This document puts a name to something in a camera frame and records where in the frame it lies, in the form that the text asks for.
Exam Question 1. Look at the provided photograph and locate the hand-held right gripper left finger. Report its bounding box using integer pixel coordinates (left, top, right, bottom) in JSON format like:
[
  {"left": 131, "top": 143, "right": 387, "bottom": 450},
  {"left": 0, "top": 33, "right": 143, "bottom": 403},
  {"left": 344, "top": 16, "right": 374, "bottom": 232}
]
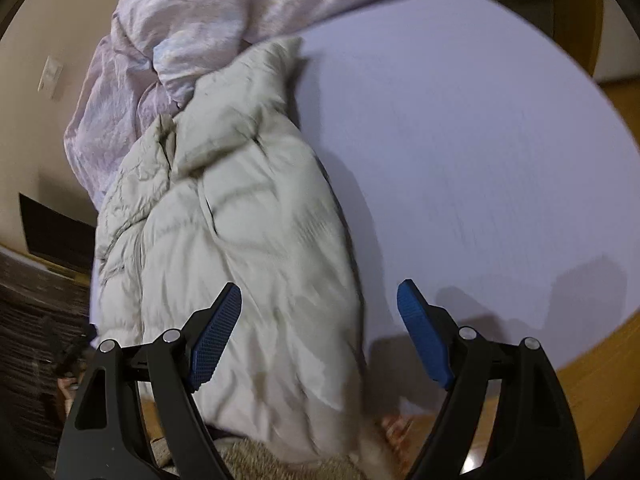
[{"left": 54, "top": 282, "right": 243, "bottom": 480}]

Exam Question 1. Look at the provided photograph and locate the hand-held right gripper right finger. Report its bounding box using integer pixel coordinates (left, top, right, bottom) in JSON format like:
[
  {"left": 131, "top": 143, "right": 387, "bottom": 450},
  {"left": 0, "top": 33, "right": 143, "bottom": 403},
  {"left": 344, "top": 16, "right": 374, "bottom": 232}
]
[{"left": 397, "top": 280, "right": 586, "bottom": 480}]

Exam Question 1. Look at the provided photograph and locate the cream puffer jacket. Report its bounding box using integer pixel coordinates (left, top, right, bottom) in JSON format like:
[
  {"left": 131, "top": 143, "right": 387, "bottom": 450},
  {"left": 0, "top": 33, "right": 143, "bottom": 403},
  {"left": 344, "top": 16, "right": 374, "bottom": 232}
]
[{"left": 90, "top": 35, "right": 381, "bottom": 461}]

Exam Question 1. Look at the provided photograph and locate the dark slatted closet door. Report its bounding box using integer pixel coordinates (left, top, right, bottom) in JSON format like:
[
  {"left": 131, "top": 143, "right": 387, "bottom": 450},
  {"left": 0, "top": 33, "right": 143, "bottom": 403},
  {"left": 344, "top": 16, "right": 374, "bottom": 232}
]
[{"left": 0, "top": 250, "right": 93, "bottom": 461}]

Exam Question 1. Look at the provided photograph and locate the beige shaggy rug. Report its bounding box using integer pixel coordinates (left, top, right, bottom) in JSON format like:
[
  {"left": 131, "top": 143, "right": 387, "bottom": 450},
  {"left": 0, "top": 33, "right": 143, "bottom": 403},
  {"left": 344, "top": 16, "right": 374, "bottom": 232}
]
[{"left": 150, "top": 435, "right": 371, "bottom": 480}]

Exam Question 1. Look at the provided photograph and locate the bed with white sheet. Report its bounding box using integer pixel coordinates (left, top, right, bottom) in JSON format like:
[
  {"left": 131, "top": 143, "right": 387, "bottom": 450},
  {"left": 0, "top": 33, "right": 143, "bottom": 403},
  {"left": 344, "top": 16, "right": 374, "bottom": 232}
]
[{"left": 90, "top": 0, "right": 633, "bottom": 376}]

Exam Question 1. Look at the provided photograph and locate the pale pink crumpled duvet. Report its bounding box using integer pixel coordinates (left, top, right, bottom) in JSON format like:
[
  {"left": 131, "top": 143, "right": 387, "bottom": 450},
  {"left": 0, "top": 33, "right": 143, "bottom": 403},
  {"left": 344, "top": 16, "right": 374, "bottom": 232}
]
[{"left": 64, "top": 0, "right": 451, "bottom": 206}]

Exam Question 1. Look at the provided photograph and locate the white wall switch plate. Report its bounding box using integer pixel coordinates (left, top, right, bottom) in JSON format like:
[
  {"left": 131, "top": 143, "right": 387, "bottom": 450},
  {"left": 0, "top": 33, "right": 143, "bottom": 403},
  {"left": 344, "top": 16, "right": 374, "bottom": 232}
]
[{"left": 39, "top": 56, "right": 65, "bottom": 98}]

